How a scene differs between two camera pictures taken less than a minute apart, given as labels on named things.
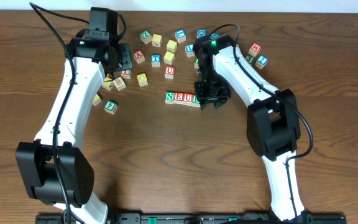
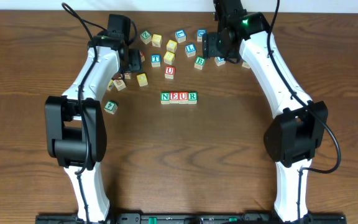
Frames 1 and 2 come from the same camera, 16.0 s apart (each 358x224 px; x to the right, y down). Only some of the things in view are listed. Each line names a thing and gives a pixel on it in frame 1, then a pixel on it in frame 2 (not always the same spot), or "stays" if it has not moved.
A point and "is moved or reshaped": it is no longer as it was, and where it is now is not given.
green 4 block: [110, 106] stays
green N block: [169, 98] is moved or reshaped
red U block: [169, 72] stays
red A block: [138, 56] stays
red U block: [188, 99] is moved or reshaped
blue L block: [189, 50] stays
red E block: [178, 98] is moved or reshaped
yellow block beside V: [108, 84] stays
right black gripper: [212, 94] -> [212, 45]
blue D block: [201, 32] stays
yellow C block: [171, 45] stays
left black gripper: [125, 56] -> [136, 62]
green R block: [196, 102] is moved or reshaped
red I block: [125, 74] stays
